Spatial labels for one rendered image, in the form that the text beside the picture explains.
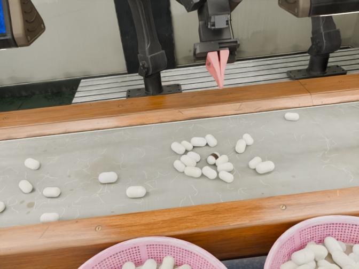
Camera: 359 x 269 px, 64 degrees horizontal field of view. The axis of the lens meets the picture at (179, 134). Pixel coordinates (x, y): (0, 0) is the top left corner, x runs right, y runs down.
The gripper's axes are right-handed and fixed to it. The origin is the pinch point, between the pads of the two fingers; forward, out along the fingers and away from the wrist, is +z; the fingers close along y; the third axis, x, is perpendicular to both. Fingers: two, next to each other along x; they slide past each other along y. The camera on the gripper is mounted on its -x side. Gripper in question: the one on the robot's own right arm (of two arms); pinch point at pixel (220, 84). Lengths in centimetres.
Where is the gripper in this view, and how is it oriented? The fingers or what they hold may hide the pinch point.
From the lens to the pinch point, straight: 66.6
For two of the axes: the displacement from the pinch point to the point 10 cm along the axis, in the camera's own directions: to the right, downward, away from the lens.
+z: 1.1, 9.6, -2.4
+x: 0.1, 2.4, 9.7
